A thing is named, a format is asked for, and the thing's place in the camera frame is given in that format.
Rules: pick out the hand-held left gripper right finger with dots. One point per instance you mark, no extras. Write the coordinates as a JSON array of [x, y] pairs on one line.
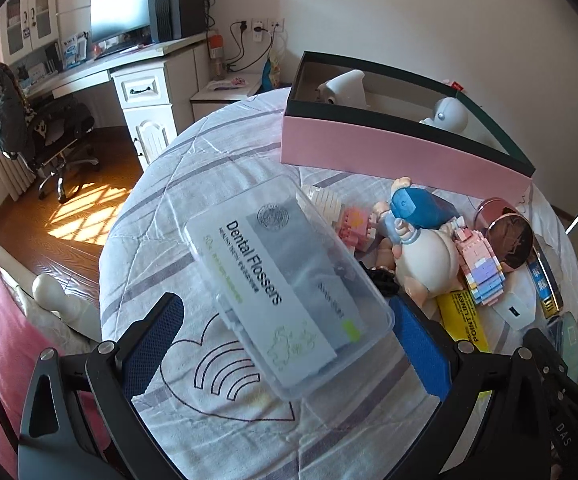
[[419, 347]]

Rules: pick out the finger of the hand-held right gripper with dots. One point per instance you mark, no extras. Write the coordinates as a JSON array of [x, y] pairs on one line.
[[545, 355]]

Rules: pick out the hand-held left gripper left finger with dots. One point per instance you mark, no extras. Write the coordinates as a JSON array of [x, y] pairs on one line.
[[153, 342]]

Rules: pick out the pig figurine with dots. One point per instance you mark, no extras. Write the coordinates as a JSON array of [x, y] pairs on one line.
[[426, 260]]

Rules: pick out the rose gold jar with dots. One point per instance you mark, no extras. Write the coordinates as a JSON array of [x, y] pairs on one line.
[[509, 240]]

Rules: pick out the clear plastic floss box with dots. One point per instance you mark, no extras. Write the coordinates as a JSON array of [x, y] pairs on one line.
[[289, 285]]

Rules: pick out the pink storage box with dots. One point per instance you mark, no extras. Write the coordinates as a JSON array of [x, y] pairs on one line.
[[394, 145]]

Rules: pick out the small white device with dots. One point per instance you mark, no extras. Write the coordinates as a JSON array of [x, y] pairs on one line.
[[514, 312]]

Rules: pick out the yellow flat box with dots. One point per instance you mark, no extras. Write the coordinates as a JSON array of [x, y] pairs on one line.
[[464, 320]]

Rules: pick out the dark box with yellow label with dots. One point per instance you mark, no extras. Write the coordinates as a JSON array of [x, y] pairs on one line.
[[544, 280]]

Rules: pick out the pastel block figure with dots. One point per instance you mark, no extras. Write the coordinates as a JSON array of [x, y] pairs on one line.
[[484, 270]]

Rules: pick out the blue plastic tube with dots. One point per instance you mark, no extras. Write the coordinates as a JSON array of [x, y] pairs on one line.
[[416, 210]]

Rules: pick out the pink block figure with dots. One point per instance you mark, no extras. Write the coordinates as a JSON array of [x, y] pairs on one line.
[[354, 225]]

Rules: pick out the white block model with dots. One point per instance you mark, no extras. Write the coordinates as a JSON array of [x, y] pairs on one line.
[[326, 200]]

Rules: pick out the black office chair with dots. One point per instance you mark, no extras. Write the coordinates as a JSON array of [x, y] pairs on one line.
[[59, 130]]

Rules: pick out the white astronaut figurine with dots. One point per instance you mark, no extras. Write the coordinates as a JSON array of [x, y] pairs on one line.
[[446, 112]]

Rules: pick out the white desk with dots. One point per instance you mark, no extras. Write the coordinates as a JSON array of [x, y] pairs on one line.
[[144, 90]]

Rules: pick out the white low nightstand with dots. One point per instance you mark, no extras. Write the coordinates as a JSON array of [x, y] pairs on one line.
[[219, 95]]

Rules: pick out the white shark-shaped toy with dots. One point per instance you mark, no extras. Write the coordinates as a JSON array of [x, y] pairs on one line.
[[344, 87]]

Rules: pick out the grey jacket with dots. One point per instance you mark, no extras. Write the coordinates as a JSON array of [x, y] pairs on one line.
[[1, 110]]

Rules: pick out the blue bag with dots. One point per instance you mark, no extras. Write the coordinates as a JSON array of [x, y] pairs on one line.
[[271, 75]]

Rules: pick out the orange-capped bottle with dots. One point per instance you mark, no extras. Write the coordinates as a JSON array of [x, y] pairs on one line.
[[216, 55]]

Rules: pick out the blue and white boxes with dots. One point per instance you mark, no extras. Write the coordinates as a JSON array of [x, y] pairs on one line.
[[75, 51]]

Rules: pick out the computer monitor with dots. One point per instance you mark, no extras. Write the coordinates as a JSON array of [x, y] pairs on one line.
[[119, 12]]

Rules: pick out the black computer tower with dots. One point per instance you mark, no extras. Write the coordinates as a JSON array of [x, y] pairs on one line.
[[179, 5]]

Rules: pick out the white hutch cabinet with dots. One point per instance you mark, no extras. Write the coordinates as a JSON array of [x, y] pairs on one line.
[[31, 15]]

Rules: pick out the white bed post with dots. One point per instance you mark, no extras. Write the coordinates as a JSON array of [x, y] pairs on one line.
[[64, 305]]

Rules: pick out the wall power outlets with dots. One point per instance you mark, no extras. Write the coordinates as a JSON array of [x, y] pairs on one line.
[[261, 26]]

